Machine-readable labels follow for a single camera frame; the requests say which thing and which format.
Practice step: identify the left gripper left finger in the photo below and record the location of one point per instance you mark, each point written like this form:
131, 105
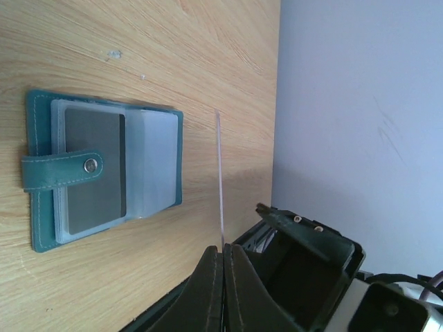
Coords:
199, 307

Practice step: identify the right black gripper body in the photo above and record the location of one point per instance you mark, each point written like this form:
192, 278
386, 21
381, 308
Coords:
306, 267

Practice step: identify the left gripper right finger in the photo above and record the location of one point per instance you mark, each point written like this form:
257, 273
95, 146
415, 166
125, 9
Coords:
248, 306

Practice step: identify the teal leather card holder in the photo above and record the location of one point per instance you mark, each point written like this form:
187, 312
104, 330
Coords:
153, 163

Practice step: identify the white red-dot card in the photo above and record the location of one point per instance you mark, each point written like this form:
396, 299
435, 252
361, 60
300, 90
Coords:
220, 180

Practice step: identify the grey card in holder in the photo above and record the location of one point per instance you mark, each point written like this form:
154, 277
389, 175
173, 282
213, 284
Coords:
102, 199

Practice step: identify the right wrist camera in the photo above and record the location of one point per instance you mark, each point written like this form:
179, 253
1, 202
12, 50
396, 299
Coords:
389, 302

